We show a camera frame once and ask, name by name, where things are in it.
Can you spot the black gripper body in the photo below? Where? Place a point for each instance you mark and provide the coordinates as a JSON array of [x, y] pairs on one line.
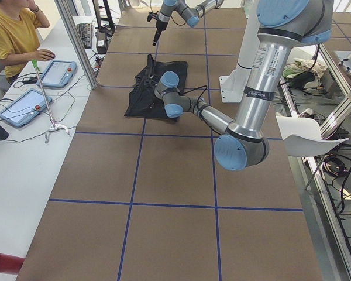
[[159, 26]]

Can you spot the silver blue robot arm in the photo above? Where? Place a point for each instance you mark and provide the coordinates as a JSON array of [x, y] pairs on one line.
[[282, 26], [191, 15]]

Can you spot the blue teach pendant tablet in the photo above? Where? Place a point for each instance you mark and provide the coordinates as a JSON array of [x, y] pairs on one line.
[[24, 109]]

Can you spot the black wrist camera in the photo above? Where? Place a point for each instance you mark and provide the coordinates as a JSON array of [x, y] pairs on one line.
[[152, 16]]

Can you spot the white plastic chair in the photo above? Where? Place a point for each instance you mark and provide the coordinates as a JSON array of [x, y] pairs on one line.
[[302, 137]]

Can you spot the red cylinder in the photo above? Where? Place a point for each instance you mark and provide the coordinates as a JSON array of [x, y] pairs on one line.
[[10, 264]]

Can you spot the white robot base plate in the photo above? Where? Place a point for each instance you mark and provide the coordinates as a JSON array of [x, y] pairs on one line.
[[232, 86]]

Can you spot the black keyboard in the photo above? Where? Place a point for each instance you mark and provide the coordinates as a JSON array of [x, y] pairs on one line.
[[85, 33]]

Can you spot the brown paper table cover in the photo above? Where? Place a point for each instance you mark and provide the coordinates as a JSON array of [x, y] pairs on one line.
[[142, 199]]

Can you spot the metal reacher grabber tool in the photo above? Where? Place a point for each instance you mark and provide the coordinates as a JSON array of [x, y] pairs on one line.
[[54, 125]]

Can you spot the pile of clothes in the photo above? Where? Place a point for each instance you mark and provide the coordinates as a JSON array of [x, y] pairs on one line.
[[304, 74]]

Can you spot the aluminium frame post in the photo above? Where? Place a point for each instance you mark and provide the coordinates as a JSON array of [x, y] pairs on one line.
[[67, 18]]

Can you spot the black graphic t-shirt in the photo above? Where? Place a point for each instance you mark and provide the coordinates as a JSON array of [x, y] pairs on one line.
[[143, 102]]

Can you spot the person in yellow shirt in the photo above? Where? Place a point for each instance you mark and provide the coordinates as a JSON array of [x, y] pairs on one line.
[[19, 42]]

